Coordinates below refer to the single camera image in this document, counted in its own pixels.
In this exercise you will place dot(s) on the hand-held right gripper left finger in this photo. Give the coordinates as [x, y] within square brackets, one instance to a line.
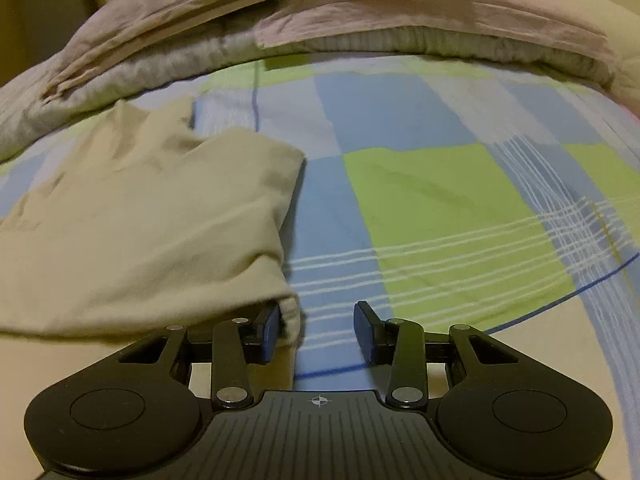
[270, 335]

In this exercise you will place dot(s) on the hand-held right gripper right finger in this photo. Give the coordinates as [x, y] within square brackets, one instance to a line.
[364, 332]

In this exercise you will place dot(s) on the cream fleece garment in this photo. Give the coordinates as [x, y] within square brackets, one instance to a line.
[150, 235]

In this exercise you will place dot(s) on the checked blue green bedsheet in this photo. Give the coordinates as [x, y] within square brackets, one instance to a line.
[425, 200]

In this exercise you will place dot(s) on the grey striped pillow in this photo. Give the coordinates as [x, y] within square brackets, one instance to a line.
[150, 72]

